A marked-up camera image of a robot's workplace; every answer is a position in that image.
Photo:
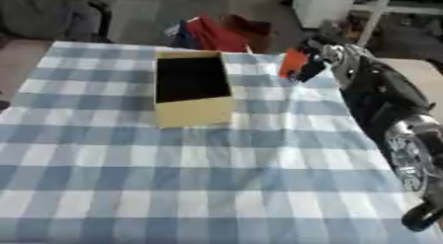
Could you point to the red orange block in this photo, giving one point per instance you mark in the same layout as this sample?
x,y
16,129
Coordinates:
x,y
292,63

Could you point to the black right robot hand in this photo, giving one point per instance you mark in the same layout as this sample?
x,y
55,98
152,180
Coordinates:
x,y
381,90

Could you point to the white cabinet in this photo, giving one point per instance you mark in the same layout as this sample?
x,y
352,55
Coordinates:
x,y
323,7

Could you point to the red and blue bag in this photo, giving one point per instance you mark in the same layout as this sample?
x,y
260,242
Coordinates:
x,y
222,34

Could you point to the white metal frame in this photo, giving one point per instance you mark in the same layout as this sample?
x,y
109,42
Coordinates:
x,y
375,14

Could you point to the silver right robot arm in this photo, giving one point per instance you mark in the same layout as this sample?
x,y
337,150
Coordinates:
x,y
412,155

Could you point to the black chair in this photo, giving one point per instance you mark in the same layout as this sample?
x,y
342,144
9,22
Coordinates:
x,y
52,14

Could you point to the tan cardboard box black inside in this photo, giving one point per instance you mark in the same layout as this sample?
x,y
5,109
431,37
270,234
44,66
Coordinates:
x,y
193,90

